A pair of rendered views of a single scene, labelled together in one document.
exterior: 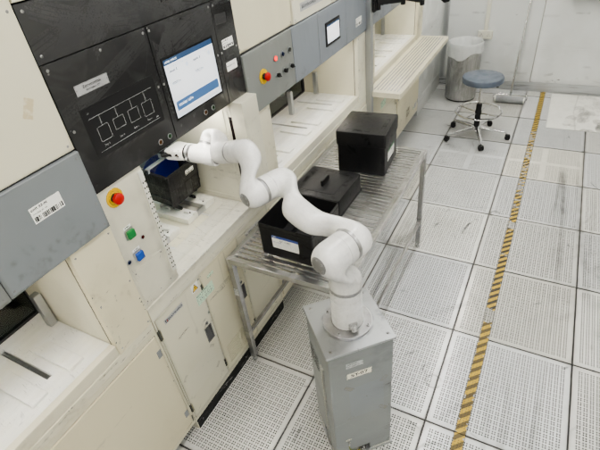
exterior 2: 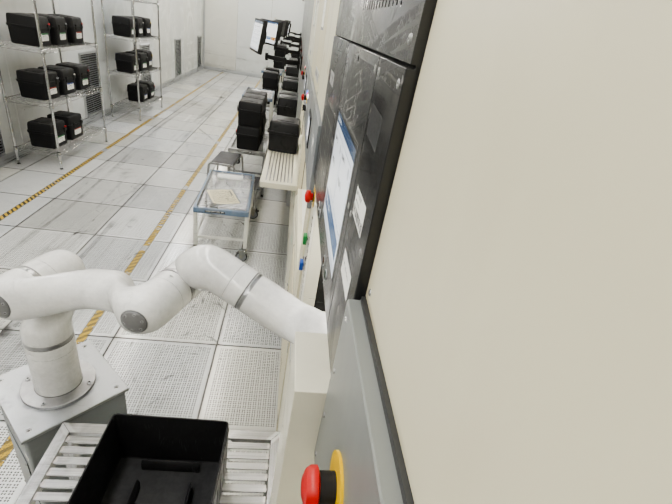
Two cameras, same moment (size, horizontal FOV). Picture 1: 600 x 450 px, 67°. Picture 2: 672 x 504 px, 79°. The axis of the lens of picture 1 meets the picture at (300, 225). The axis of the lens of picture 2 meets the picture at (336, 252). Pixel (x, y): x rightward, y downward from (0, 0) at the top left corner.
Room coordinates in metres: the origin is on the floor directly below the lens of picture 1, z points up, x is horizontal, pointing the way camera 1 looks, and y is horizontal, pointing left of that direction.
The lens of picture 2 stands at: (2.27, -0.11, 1.82)
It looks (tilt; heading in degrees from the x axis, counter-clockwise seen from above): 28 degrees down; 139
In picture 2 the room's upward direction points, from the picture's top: 11 degrees clockwise
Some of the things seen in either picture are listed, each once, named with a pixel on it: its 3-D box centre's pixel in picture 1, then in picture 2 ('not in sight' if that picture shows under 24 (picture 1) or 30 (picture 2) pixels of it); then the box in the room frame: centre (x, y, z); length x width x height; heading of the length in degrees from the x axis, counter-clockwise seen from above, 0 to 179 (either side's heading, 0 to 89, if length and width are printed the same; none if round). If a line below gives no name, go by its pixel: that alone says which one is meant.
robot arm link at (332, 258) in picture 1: (337, 266); (51, 295); (1.14, -0.11, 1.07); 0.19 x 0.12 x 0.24; 128
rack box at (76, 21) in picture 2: not in sight; (66, 28); (-3.76, 0.54, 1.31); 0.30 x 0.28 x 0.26; 152
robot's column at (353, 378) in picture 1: (350, 379); (77, 462); (1.16, -0.14, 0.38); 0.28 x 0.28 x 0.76; 13
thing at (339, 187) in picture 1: (325, 187); not in sight; (2.03, -0.16, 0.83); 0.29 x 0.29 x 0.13; 57
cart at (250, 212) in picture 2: not in sight; (228, 212); (-0.86, 1.28, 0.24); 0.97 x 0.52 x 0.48; 151
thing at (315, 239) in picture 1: (300, 227); (154, 493); (1.68, 0.00, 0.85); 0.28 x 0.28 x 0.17; 57
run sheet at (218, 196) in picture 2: not in sight; (222, 195); (-0.72, 1.16, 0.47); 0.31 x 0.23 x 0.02; 170
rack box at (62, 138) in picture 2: not in sight; (48, 132); (-3.12, 0.17, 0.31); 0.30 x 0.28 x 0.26; 147
